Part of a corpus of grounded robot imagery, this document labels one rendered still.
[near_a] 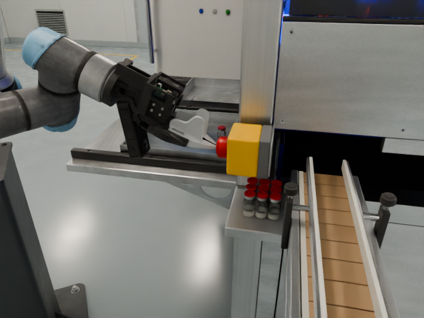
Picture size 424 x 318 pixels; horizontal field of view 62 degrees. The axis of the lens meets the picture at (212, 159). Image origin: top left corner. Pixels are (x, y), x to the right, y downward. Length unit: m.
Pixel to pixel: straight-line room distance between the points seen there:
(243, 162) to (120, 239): 1.46
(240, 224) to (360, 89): 0.31
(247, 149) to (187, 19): 1.18
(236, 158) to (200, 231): 1.41
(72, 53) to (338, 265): 0.52
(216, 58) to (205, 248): 0.95
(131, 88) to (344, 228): 0.41
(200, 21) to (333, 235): 1.30
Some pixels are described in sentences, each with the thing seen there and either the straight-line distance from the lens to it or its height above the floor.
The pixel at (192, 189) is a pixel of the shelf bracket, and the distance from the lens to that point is 0.90.
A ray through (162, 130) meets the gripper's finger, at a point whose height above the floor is 1.04.
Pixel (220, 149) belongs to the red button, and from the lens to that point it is 0.62.
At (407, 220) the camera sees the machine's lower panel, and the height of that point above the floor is 0.84.
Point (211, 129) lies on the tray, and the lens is 0.99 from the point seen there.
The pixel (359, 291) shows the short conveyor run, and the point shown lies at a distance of 0.50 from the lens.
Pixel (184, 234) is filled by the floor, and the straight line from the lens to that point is 1.98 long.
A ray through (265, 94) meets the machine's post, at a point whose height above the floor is 1.08.
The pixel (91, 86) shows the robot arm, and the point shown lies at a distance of 0.63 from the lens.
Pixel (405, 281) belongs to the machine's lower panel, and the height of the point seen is 0.68.
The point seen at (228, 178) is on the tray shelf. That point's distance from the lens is 0.76.
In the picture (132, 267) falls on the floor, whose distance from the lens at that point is 1.83.
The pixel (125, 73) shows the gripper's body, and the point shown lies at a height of 1.12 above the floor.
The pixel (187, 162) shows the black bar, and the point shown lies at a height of 0.90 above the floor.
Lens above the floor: 1.28
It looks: 28 degrees down
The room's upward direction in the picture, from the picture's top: straight up
